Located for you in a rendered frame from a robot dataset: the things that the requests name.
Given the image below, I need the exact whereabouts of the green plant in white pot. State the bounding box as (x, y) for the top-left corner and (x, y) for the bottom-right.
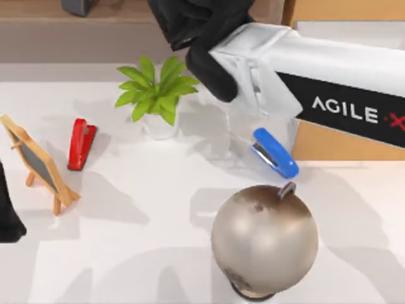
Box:
(115, 56), (201, 141)

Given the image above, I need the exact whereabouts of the blue stapler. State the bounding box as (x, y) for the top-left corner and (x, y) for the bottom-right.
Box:
(251, 127), (300, 179)

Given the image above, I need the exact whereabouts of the grey brown globe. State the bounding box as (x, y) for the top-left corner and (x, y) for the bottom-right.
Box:
(211, 180), (320, 300)

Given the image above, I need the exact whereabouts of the red stapler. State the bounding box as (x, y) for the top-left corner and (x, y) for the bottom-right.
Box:
(66, 118), (99, 172)

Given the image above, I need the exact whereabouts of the wooden framed blackboard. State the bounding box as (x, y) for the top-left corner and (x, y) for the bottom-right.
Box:
(0, 113), (82, 217)

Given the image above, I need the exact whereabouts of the dark grey object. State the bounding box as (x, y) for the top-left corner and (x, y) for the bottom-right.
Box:
(61, 0), (93, 17)

